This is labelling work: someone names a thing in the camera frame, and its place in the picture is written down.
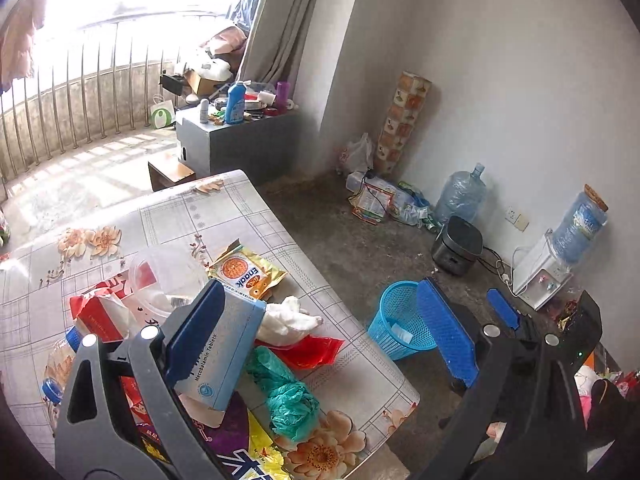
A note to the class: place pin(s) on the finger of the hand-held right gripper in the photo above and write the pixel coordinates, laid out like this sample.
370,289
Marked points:
502,308

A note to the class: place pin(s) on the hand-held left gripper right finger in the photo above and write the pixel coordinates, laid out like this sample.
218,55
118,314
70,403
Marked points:
450,330

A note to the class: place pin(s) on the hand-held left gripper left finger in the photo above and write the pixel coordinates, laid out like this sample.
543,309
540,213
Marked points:
195,330

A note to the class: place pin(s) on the blue grey medicine box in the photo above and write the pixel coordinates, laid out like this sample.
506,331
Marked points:
225,350

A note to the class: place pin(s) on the blue plastic waste basket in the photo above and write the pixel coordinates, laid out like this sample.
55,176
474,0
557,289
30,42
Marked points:
395,310

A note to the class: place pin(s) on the yellow orange snack packet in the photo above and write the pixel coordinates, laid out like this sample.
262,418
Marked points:
250,272

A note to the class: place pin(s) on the red white paper bag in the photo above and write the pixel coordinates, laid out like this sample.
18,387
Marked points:
100,315

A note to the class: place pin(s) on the clear bottle blue cap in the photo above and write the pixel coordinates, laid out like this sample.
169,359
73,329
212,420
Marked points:
56,367

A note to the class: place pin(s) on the white water dispenser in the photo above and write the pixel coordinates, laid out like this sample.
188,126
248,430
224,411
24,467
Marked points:
540,275

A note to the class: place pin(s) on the clear plastic container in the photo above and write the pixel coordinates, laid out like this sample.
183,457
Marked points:
160,270

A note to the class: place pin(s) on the black rice cooker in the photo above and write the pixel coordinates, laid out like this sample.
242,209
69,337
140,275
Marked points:
457,245

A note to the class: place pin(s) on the red printed packet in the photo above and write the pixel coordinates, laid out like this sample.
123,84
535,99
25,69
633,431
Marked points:
135,400

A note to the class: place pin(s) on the white crumpled tissue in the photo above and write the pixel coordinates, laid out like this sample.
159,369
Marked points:
287,320

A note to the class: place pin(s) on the water jug with label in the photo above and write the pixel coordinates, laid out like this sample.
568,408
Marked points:
580,227

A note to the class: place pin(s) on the green plastic bag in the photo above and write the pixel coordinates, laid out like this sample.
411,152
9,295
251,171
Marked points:
287,400

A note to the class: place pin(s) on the red plastic bag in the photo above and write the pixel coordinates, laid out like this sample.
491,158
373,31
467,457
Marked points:
310,352

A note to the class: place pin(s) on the purple yellow packet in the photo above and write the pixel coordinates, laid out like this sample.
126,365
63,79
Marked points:
235,442

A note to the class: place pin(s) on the empty blue water jug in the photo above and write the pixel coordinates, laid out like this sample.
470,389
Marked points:
460,195

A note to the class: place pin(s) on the floral plastic tablecloth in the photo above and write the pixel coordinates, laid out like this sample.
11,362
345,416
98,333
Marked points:
165,210

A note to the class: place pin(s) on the pile of packets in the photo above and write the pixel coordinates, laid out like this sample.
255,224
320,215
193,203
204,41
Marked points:
380,200

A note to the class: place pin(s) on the wooden stool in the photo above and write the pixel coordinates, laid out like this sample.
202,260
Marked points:
167,172

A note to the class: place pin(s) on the grey cabinet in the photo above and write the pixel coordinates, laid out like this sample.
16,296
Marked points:
240,145

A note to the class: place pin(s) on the tall patterned roll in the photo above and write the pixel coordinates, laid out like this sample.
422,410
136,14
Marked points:
402,120

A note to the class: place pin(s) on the white green paper bag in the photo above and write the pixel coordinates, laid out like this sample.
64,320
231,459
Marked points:
162,114

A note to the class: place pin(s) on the small white bottle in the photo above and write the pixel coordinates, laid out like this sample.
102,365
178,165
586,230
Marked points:
204,110

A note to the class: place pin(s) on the blue detergent bottle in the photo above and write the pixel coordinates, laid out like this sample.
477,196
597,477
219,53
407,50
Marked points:
235,102

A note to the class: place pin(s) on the cardboard box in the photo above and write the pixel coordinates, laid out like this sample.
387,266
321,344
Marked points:
205,82

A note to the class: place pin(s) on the black box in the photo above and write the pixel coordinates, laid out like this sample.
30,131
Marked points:
172,82

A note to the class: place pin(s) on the purple cup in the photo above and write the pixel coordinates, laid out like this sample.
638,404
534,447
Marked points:
283,92

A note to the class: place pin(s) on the white crumpled plastic bag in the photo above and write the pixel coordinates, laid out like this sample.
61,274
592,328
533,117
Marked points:
212,67

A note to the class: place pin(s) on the metal balcony railing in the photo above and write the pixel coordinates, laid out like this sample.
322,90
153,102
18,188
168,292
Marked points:
75,90

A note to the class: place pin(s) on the pile of pink clothes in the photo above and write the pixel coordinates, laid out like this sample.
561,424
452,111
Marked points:
225,42

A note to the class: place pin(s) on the grey curtain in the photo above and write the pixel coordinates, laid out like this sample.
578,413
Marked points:
285,25

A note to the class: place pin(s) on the peach padded jacket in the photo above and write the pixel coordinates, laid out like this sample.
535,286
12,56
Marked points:
17,45

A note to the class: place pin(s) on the wall socket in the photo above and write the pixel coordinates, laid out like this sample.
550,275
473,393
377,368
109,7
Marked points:
515,217

